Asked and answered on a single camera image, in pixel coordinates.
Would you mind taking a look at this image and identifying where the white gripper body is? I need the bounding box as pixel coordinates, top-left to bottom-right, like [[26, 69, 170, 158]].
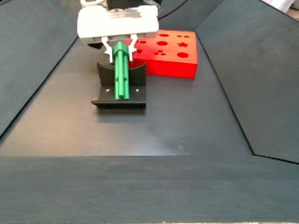
[[78, 5, 159, 44]]

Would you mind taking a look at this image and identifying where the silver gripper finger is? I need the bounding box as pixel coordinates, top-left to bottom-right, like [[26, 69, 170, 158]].
[[102, 37, 114, 63], [128, 34, 138, 62]]

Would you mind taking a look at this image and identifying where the green three-prong object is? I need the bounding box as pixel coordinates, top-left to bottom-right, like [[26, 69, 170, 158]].
[[114, 42, 130, 101]]

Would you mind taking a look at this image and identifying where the black curved fixture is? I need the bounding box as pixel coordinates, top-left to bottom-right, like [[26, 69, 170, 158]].
[[91, 64, 146, 109]]

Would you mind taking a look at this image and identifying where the red shape-sorter block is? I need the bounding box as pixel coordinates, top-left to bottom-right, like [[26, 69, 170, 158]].
[[130, 30, 199, 79]]

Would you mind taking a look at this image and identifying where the black cable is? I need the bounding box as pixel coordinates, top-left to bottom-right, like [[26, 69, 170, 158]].
[[156, 0, 191, 21]]

